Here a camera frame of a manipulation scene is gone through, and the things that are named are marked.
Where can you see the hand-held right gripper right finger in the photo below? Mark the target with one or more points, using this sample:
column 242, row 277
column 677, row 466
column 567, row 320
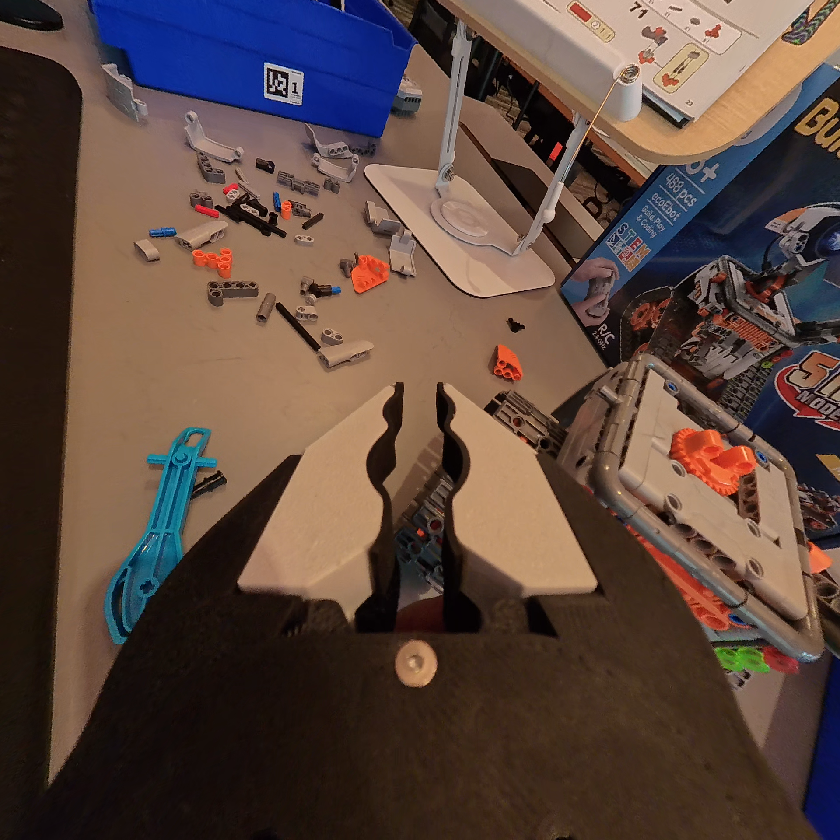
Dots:
column 525, row 525

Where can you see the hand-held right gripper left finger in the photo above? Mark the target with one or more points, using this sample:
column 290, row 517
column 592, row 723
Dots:
column 302, row 525

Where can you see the grey orange toy arm assembly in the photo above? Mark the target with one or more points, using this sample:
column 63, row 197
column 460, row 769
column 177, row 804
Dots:
column 423, row 531

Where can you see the grey orange tracked toy robot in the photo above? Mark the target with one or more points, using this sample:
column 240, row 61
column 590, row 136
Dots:
column 695, row 525

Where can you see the grey angled beam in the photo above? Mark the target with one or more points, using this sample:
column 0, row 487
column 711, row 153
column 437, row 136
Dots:
column 210, row 169

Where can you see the blue plastic parts bin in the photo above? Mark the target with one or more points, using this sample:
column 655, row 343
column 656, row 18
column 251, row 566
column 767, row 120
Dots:
column 197, row 52

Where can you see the blue plastic brick separator tool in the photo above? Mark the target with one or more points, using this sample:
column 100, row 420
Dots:
column 164, row 512

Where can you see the small orange wedge piece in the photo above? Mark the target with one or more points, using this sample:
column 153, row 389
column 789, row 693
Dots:
column 507, row 362

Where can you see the light grey panel piece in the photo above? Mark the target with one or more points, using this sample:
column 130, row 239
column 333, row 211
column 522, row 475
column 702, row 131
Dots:
column 346, row 354
column 201, row 235

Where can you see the black long axle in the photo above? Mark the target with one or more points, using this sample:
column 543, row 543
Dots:
column 298, row 326

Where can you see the grey tube connector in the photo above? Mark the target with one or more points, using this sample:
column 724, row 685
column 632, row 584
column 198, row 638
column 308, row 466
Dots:
column 266, row 307

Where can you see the black pin with blue tip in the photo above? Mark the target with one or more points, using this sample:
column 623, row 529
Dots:
column 319, row 287

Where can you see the dark grey bent beam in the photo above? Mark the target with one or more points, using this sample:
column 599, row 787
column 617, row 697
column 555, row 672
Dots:
column 232, row 289

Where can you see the wooden book stand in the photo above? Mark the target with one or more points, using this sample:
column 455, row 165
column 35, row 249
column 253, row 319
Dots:
column 499, row 269

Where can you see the orange translucent piece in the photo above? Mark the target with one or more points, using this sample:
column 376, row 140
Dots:
column 369, row 272

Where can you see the dark grey small connector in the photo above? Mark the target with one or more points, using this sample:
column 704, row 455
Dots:
column 346, row 266

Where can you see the black long connector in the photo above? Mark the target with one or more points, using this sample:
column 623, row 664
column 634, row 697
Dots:
column 256, row 220

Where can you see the light grey small brick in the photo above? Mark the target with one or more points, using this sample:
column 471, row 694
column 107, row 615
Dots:
column 148, row 249

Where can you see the dark blue robot kit box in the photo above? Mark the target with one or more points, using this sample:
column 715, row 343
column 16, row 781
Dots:
column 709, row 262

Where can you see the dark grey short beam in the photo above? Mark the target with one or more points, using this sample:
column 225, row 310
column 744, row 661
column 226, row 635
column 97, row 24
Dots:
column 298, row 184
column 365, row 149

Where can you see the thin grey pin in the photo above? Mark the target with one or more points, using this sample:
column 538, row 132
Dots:
column 241, row 176

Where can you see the grey motor block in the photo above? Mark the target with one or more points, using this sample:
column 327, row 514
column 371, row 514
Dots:
column 408, row 97

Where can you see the open instruction booklet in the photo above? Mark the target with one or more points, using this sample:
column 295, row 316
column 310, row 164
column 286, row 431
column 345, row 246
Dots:
column 689, row 39

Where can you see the black rounded pad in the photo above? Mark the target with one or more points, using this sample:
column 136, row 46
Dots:
column 33, row 13

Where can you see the light grey bracket piece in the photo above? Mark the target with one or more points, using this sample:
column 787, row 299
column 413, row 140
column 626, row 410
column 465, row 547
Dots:
column 382, row 220
column 402, row 254

